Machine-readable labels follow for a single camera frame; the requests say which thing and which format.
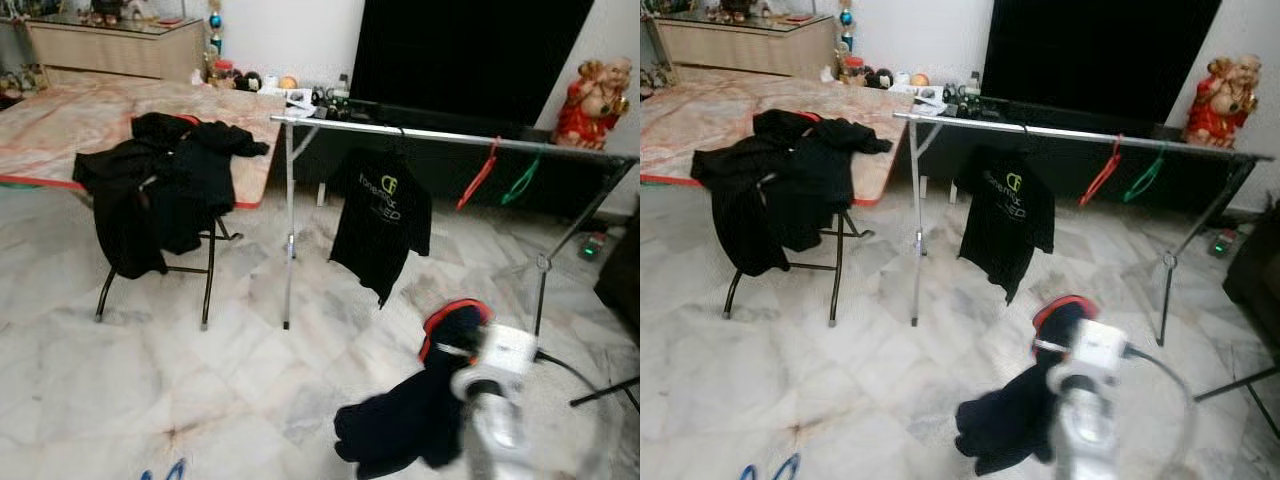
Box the black garment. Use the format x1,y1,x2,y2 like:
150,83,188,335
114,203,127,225
955,295,1099,477
333,298,494,480

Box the red plastic hanger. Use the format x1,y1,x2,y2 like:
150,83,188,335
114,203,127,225
456,137,500,212
1078,135,1124,208

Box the green plastic hanger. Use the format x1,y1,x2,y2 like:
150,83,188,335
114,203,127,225
1122,143,1168,204
500,150,547,207

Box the black printed t-shirt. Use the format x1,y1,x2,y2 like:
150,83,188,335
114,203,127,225
328,145,434,308
955,143,1057,306

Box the black TV console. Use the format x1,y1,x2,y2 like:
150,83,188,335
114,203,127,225
905,95,1271,216
288,98,641,219

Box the dark sofa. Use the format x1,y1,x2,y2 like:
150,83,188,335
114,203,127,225
594,205,641,341
1222,205,1280,346

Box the silver clothes rack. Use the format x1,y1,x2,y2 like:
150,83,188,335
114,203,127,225
893,110,1276,346
270,112,641,336

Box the red laughing Buddha statue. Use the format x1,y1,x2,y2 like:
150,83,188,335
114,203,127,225
1182,53,1263,149
553,56,633,152

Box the white papers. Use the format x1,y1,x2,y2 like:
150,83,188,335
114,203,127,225
256,86,317,113
888,84,947,113

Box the black television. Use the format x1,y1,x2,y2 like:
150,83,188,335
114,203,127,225
350,0,597,128
980,0,1223,126

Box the black clothes pile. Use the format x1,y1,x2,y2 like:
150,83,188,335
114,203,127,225
72,112,271,280
690,108,894,278

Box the pink marble folding table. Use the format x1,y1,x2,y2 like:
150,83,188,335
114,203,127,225
0,72,289,329
640,70,916,326

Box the wooden sideboard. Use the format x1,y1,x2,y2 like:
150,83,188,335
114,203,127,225
22,12,207,83
650,10,839,81

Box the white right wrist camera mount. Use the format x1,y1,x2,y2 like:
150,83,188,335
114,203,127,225
450,322,540,403
1045,318,1129,396

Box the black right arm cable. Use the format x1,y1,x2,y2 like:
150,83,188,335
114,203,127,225
533,346,607,406
1122,342,1198,411

